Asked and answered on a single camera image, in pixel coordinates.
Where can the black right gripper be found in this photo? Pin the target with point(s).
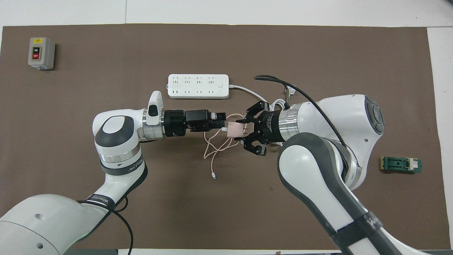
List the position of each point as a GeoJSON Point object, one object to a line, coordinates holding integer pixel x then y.
{"type": "Point", "coordinates": [269, 127]}

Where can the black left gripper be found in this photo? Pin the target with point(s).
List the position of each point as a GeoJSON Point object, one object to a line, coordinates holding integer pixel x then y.
{"type": "Point", "coordinates": [175, 123]}

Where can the pink charger adapter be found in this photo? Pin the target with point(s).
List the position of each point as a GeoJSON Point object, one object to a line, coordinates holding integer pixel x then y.
{"type": "Point", "coordinates": [234, 130]}

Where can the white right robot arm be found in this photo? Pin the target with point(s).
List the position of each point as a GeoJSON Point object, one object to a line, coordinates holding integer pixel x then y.
{"type": "Point", "coordinates": [336, 117]}

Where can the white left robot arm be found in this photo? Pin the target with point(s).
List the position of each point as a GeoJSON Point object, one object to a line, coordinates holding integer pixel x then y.
{"type": "Point", "coordinates": [116, 141]}

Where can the white power strip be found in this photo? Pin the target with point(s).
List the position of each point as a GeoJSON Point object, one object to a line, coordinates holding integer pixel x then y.
{"type": "Point", "coordinates": [198, 86]}

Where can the brown table mat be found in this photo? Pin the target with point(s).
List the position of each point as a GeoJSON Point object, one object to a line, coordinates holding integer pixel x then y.
{"type": "Point", "coordinates": [212, 212]}

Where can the green knife switch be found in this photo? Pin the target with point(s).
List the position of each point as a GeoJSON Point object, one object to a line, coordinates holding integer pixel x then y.
{"type": "Point", "coordinates": [400, 164]}

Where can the grey on-off switch box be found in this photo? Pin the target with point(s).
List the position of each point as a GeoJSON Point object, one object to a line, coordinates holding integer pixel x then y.
{"type": "Point", "coordinates": [40, 53]}

